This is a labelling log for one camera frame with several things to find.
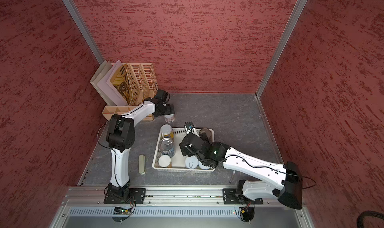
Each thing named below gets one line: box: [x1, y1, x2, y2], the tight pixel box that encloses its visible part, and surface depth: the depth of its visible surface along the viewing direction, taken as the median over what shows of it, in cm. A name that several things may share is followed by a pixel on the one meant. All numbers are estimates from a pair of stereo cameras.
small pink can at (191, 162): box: [185, 155, 199, 169], surface depth 81 cm
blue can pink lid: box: [159, 137, 176, 158], surface depth 83 cm
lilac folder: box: [97, 60, 129, 107], surface depth 94 cm
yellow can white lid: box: [158, 154, 172, 168], surface depth 81 cm
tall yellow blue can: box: [160, 124, 174, 141], surface depth 86 cm
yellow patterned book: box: [110, 63, 133, 105], surface depth 102 cm
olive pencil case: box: [138, 154, 146, 175], surface depth 83 cm
